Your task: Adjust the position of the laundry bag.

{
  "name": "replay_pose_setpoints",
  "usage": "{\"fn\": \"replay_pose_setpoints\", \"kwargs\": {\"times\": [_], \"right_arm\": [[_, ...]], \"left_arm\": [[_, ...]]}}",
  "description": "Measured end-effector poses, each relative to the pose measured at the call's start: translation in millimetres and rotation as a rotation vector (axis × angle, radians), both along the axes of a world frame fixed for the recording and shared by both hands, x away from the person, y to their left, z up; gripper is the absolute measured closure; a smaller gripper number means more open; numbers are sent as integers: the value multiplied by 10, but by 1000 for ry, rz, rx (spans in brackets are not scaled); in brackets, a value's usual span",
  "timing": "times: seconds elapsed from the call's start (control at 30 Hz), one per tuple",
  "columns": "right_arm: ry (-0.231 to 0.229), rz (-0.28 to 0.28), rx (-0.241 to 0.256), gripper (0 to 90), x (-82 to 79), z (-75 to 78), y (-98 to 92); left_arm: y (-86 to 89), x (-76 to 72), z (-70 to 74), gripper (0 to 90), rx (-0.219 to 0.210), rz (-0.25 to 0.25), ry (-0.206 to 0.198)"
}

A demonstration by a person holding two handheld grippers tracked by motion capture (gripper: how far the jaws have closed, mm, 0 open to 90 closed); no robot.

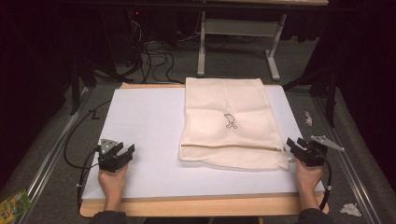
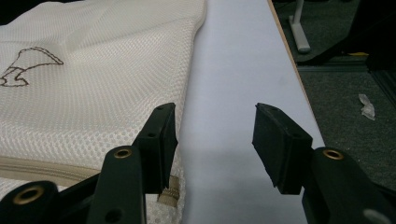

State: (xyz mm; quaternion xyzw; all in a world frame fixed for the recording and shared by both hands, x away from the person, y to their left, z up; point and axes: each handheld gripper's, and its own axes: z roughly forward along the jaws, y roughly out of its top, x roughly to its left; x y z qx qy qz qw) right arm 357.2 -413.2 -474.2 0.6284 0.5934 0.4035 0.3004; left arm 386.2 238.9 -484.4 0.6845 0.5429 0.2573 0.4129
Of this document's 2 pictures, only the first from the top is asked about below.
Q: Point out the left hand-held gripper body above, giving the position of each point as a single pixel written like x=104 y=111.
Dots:
x=107 y=160

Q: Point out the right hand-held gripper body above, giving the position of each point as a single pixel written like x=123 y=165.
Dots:
x=313 y=154

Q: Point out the cream mesh laundry bag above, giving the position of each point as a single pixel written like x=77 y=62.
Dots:
x=230 y=105

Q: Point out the person's left hand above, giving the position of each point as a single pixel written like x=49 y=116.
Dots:
x=112 y=182

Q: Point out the person's right hand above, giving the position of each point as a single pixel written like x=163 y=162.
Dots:
x=308 y=179

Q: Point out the small crumpled white tissue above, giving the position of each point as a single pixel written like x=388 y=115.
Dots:
x=308 y=118

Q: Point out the white table mat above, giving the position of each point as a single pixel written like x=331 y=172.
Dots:
x=146 y=124

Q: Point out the black metal stand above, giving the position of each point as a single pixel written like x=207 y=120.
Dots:
x=331 y=93
x=76 y=84

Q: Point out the large crumpled white tissue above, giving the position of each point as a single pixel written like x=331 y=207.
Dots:
x=351 y=210

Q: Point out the green printed packet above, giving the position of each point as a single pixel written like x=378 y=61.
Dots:
x=14 y=207

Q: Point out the metal floor rail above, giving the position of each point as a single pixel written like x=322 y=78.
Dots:
x=345 y=161
x=53 y=155

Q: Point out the white metal table frame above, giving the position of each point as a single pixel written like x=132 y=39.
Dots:
x=239 y=27

